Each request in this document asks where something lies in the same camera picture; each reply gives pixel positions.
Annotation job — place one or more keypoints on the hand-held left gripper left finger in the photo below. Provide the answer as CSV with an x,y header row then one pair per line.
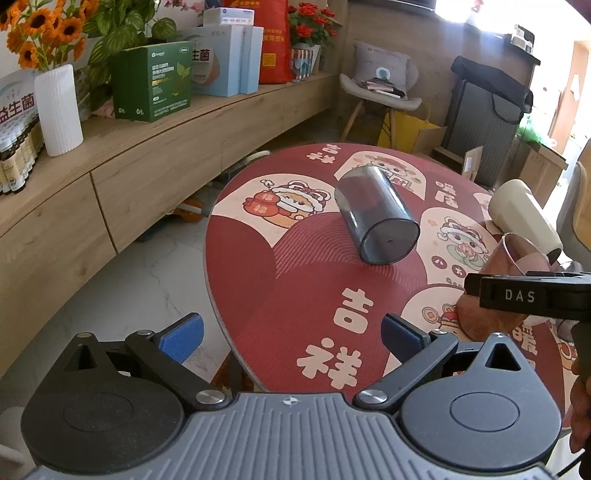
x,y
182,337

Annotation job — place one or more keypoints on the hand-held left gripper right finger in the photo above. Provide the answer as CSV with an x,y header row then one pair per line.
x,y
398,336

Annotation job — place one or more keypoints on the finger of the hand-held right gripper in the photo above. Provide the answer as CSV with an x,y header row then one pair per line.
x,y
472,285

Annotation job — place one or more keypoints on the pink transparent cup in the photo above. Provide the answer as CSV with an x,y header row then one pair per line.
x,y
493,262

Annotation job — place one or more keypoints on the grey transparent cup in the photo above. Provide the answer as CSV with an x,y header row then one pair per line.
x,y
369,207

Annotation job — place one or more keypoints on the cream white cup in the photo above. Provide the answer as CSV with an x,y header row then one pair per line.
x,y
521,212

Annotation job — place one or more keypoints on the person's right hand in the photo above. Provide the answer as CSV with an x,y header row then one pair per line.
x,y
581,406

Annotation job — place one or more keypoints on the red printed table mat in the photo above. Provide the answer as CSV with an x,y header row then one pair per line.
x,y
286,277

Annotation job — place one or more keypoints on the orange toy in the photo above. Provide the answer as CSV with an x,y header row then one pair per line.
x,y
189,210

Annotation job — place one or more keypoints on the brown cardboard box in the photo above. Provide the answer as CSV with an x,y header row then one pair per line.
x,y
538,168

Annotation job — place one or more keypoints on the flat cardboard pieces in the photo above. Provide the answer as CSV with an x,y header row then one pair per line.
x,y
443,147

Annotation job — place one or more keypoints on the grey ribbed suitcase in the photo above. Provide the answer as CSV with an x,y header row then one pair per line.
x,y
480,143

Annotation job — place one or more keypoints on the green plastic bag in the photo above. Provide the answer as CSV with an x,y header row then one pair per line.
x,y
535,134

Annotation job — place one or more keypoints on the yellow paper bag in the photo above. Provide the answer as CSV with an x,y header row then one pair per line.
x,y
406,129

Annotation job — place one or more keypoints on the long wooden cabinet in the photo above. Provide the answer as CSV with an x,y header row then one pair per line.
x,y
138,166

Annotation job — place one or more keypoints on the white chair with wooden legs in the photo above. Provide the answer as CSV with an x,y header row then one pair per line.
x,y
392,104

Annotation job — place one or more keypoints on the black bag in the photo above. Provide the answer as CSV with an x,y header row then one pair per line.
x,y
494,85

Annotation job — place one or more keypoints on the dark items on chair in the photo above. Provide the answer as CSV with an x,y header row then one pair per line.
x,y
383,87

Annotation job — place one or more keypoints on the grey printed cushion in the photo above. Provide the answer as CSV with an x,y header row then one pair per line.
x,y
381,62

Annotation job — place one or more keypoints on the row of brown bottles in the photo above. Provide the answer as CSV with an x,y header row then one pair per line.
x,y
16,154

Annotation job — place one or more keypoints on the green carton box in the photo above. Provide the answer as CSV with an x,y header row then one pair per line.
x,y
152,81

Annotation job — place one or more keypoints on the white ribbed vase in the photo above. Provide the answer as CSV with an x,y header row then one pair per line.
x,y
57,110

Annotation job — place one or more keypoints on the white striped flower pot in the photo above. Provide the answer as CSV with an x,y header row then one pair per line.
x,y
304,62

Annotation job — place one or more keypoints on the large light blue box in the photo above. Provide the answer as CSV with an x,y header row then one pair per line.
x,y
217,60

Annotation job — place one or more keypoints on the narrow light blue box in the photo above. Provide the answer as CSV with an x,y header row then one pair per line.
x,y
254,57

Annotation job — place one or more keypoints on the white display sign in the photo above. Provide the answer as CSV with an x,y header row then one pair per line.
x,y
16,94

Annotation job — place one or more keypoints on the red rose bouquet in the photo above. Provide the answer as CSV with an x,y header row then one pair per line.
x,y
314,21

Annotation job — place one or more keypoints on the red bag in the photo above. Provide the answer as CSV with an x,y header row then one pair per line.
x,y
272,41

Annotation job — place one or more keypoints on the green leafy plant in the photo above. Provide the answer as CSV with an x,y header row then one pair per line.
x,y
122,27

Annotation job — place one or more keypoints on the small white box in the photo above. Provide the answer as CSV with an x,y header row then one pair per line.
x,y
228,16

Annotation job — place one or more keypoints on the orange sunflower bouquet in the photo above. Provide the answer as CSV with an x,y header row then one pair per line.
x,y
44,27

